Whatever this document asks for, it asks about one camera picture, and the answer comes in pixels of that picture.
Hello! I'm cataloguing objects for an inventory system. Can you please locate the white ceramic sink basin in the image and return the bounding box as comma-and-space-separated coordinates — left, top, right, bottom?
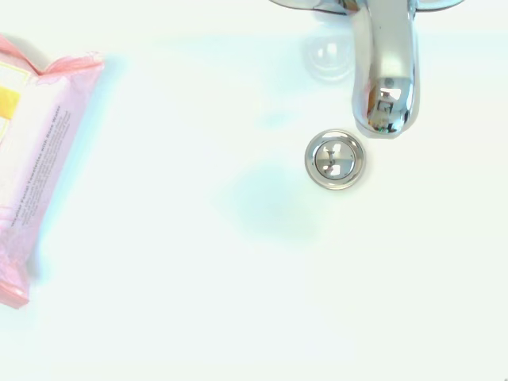
0, 0, 508, 381

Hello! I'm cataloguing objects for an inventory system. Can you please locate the chrome sink drain stopper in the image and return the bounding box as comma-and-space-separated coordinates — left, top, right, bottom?
304, 128, 368, 191

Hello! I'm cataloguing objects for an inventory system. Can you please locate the chrome faucet spout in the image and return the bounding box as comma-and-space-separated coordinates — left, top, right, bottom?
267, 0, 458, 140

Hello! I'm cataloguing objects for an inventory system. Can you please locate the pink facial wipes pack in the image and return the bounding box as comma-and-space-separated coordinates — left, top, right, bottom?
0, 33, 106, 310

